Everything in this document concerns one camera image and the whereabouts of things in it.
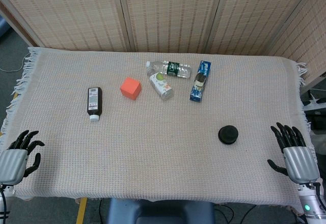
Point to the clear bottle with green label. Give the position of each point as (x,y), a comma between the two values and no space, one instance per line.
(173,68)

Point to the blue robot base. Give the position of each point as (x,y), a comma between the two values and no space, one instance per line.
(160,212)

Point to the woven bamboo folding screen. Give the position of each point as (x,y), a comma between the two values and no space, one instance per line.
(163,12)

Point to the orange cube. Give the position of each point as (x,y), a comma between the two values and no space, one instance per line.
(130,87)

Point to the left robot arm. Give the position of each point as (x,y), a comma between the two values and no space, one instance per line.
(5,191)

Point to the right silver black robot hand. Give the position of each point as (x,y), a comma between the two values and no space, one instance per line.
(300,161)

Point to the yellow floor tape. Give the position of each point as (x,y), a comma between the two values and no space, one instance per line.
(81,211)

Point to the clear bottle with white label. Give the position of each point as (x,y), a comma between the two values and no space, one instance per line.
(161,84)

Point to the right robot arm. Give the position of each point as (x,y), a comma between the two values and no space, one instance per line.
(309,203)

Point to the white device with black parts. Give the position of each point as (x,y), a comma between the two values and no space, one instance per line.
(314,103)

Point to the blue background object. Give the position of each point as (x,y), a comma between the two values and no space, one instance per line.
(4,28)

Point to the beige waffle weave tablecloth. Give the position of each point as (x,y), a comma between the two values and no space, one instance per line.
(152,145)

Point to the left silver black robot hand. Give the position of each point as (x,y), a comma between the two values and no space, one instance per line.
(12,163)

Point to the blue cookie package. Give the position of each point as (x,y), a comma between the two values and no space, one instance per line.
(200,81)

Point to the dark bottle with white cap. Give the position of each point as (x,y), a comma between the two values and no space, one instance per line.
(94,101)

